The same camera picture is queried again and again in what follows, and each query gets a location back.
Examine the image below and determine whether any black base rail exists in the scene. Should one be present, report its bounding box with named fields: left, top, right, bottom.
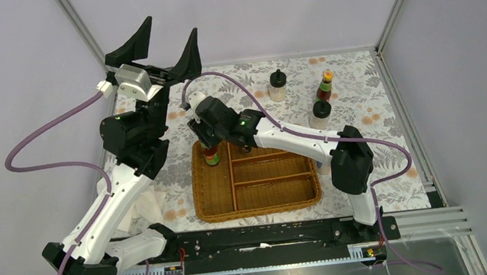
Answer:
left=150, top=216, right=401, bottom=275

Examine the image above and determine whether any wicker divided basket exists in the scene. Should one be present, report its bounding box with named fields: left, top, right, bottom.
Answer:
left=192, top=141, right=322, bottom=223

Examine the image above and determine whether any floral table mat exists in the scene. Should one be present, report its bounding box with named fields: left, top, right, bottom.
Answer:
left=154, top=51, right=430, bottom=232

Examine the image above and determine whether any black cap white jar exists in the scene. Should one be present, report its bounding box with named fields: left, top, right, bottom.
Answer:
left=309, top=100, right=332, bottom=130

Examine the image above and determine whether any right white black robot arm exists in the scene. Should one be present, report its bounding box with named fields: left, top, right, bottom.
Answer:
left=184, top=92, right=382, bottom=242

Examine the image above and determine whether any white crumpled cloth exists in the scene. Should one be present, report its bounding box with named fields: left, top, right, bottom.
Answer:
left=92, top=172, right=166, bottom=237

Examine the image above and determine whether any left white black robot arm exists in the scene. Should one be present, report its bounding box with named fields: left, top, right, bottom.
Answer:
left=42, top=17, right=202, bottom=275

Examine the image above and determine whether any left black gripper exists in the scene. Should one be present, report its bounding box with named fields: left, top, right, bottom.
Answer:
left=99, top=13, right=205, bottom=145

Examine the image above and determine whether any yellow cap sauce bottle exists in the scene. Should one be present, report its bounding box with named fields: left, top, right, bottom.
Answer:
left=316, top=71, right=334, bottom=101
left=200, top=142, right=220, bottom=166

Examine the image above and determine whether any small dark spice jar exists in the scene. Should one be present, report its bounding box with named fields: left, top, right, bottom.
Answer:
left=240, top=144, right=253, bottom=155

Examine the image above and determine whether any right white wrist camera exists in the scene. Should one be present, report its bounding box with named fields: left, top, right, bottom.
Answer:
left=181, top=91, right=206, bottom=112

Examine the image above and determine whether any silver lid shaker right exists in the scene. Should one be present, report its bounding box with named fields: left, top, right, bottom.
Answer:
left=316, top=161, right=331, bottom=177

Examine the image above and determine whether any black spout seed bottle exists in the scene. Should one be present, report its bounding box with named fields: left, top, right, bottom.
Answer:
left=268, top=69, right=287, bottom=102

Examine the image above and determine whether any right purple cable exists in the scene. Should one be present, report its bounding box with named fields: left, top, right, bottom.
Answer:
left=177, top=50, right=444, bottom=275

